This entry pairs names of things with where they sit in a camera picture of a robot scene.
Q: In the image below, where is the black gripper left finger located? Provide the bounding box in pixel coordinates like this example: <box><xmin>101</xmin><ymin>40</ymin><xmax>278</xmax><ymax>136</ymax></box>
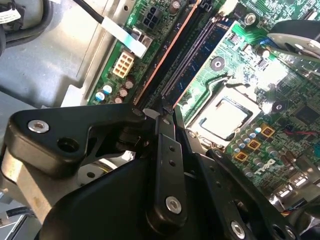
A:
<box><xmin>0</xmin><ymin>102</ymin><xmax>188</xmax><ymax>234</ymax></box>

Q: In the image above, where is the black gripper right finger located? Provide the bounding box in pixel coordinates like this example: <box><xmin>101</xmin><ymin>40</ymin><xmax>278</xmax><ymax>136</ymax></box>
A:
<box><xmin>173</xmin><ymin>106</ymin><xmax>301</xmax><ymax>240</ymax></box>

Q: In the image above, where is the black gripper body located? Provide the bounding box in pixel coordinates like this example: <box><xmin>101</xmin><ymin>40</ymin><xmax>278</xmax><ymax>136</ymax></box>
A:
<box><xmin>41</xmin><ymin>158</ymin><xmax>226</xmax><ymax>240</ymax></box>

